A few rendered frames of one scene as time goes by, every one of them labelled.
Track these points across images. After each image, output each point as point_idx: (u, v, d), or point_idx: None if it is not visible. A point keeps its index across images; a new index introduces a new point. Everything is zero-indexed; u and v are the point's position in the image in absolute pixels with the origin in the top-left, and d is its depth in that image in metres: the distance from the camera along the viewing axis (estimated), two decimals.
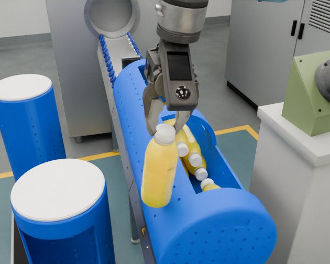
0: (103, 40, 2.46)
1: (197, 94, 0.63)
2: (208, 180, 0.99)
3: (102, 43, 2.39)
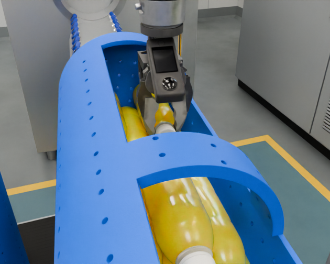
0: (76, 21, 1.76)
1: (190, 89, 0.64)
2: None
3: (73, 25, 1.69)
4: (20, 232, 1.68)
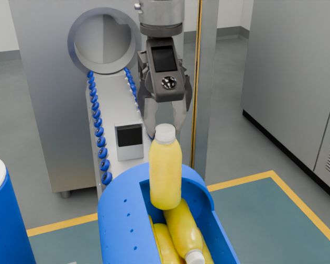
0: (93, 79, 1.86)
1: (190, 88, 0.64)
2: None
3: (91, 86, 1.79)
4: None
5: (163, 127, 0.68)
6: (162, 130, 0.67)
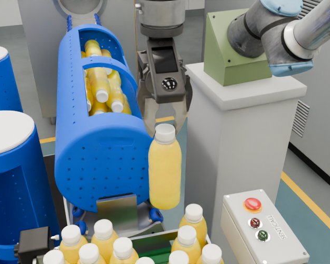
0: (70, 20, 2.56)
1: (190, 89, 0.64)
2: None
3: (68, 22, 2.49)
4: None
5: None
6: None
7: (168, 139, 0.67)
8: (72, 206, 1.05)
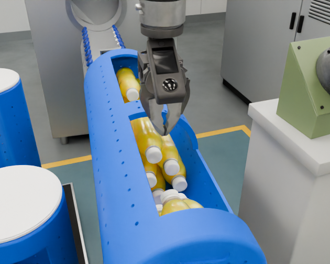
0: (86, 32, 2.27)
1: (188, 92, 0.64)
2: (183, 195, 0.80)
3: (84, 36, 2.20)
4: None
5: (132, 94, 1.14)
6: (131, 98, 1.14)
7: (172, 194, 0.72)
8: None
